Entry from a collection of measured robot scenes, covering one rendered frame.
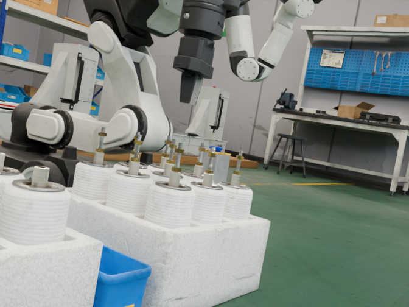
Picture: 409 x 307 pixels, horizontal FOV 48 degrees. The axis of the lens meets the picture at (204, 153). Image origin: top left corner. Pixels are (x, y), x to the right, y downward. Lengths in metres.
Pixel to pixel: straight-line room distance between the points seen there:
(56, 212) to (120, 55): 0.89
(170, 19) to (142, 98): 0.26
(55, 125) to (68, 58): 1.85
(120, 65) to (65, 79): 2.00
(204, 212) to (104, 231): 0.21
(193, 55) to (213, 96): 3.93
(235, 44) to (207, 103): 3.24
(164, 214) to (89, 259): 0.23
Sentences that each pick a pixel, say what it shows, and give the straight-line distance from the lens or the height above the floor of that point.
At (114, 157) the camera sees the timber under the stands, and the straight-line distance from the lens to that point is 3.58.
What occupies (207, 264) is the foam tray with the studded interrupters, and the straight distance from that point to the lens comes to 0.97.
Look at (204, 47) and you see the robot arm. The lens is 0.90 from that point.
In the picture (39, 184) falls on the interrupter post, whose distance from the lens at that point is 0.72.
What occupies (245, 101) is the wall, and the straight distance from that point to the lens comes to 6.87.
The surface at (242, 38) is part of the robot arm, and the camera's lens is 1.60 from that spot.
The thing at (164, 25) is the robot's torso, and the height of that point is 0.67.
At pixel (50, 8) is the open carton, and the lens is 6.53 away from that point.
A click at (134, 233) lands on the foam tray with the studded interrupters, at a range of 0.91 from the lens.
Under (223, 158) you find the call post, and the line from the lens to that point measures 1.35.
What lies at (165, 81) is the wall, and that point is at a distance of 7.85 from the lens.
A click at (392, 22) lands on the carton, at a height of 1.95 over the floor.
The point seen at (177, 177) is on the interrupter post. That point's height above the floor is 0.27.
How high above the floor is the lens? 0.38
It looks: 3 degrees down
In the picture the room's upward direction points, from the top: 10 degrees clockwise
